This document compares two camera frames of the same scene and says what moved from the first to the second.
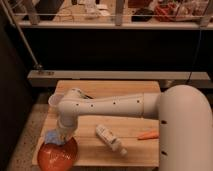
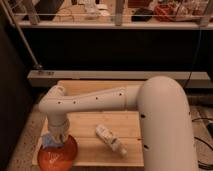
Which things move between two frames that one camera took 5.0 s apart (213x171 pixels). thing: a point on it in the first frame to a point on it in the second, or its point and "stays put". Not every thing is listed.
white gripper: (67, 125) to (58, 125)
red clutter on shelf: (165, 12) stays put
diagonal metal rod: (21, 34) stays put
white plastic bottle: (110, 139) stays put
